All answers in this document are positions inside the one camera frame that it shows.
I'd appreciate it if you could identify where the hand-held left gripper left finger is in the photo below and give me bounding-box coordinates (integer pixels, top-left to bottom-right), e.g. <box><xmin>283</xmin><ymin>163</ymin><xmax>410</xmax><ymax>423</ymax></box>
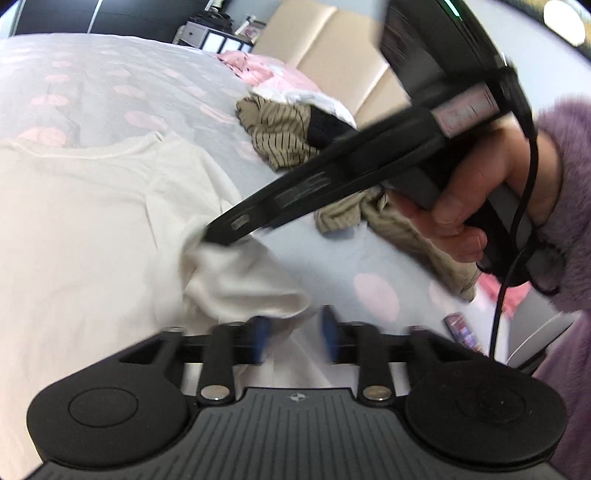
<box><xmin>117</xmin><ymin>316</ymin><xmax>271</xmax><ymax>407</ymax></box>

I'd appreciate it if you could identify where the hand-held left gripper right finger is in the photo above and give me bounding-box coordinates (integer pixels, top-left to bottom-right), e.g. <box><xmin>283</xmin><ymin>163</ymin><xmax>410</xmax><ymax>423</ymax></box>
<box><xmin>321</xmin><ymin>305</ymin><xmax>467</xmax><ymax>403</ymax></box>

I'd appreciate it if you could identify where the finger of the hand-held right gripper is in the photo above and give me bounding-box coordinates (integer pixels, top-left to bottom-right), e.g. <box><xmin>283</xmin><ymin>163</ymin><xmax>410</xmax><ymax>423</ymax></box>
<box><xmin>203</xmin><ymin>131</ymin><xmax>386</xmax><ymax>246</ymax></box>

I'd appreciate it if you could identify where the cream t-shirt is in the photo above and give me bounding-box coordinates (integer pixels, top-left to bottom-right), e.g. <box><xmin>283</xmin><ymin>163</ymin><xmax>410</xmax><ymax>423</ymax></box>
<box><xmin>0</xmin><ymin>131</ymin><xmax>342</xmax><ymax>462</ymax></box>

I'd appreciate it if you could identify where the person's right forearm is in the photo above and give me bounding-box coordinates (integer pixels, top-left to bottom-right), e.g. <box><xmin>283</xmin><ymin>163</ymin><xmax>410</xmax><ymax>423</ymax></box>
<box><xmin>531</xmin><ymin>95</ymin><xmax>591</xmax><ymax>317</ymax></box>

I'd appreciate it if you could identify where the person's right hand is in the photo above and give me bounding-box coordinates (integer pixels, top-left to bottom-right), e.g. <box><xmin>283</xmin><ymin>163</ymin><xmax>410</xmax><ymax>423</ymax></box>
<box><xmin>390</xmin><ymin>124</ymin><xmax>561</xmax><ymax>264</ymax></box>

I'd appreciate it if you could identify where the brown striped garment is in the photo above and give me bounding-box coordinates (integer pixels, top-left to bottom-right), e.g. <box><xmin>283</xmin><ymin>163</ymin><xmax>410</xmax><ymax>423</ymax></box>
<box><xmin>235</xmin><ymin>95</ymin><xmax>478</xmax><ymax>301</ymax></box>

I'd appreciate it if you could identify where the black garment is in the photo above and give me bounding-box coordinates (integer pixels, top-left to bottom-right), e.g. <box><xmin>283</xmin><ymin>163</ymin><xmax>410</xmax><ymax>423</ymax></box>
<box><xmin>307</xmin><ymin>105</ymin><xmax>358</xmax><ymax>146</ymax></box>

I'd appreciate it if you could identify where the white garment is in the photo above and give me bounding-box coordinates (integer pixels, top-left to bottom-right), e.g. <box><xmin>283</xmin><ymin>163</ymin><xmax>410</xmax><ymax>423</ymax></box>
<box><xmin>272</xmin><ymin>85</ymin><xmax>358</xmax><ymax>127</ymax></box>

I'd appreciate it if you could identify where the pink patterned pillow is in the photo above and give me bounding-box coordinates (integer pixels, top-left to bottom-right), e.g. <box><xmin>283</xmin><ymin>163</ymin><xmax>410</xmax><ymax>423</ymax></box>
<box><xmin>217</xmin><ymin>50</ymin><xmax>324</xmax><ymax>104</ymax></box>

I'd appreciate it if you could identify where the dark patterned phone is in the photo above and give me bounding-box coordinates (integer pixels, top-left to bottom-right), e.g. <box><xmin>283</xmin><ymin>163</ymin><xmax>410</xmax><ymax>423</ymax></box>
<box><xmin>443</xmin><ymin>314</ymin><xmax>485</xmax><ymax>356</ymax></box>

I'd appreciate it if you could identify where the round white ceiling lamp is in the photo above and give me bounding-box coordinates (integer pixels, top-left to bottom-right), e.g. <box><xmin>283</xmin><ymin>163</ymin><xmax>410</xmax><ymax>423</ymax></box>
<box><xmin>542</xmin><ymin>0</ymin><xmax>587</xmax><ymax>47</ymax></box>

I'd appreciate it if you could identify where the white nightstand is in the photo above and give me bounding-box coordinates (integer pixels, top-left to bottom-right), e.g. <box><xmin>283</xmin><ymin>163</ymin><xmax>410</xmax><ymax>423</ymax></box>
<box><xmin>173</xmin><ymin>21</ymin><xmax>254</xmax><ymax>54</ymax></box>

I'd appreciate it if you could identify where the plain pink pillow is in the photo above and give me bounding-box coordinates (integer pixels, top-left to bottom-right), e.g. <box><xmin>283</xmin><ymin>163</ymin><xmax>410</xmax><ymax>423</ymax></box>
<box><xmin>478</xmin><ymin>272</ymin><xmax>532</xmax><ymax>317</ymax></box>

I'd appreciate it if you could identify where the purple fleece robe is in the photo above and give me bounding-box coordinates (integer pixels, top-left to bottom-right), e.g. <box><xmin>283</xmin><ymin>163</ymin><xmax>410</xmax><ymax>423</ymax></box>
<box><xmin>531</xmin><ymin>314</ymin><xmax>591</xmax><ymax>480</ymax></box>

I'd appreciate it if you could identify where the dark wardrobe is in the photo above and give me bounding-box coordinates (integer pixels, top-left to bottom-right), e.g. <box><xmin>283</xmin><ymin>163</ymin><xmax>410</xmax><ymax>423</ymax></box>
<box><xmin>14</xmin><ymin>0</ymin><xmax>204</xmax><ymax>35</ymax></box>

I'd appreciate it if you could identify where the picture frame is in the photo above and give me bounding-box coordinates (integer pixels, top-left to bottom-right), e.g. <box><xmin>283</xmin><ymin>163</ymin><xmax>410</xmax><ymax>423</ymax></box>
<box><xmin>238</xmin><ymin>18</ymin><xmax>266</xmax><ymax>42</ymax></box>

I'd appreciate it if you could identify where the black cable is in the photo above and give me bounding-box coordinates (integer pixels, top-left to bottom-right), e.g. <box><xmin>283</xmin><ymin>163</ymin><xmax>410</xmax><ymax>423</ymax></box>
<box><xmin>487</xmin><ymin>65</ymin><xmax>561</xmax><ymax>361</ymax></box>

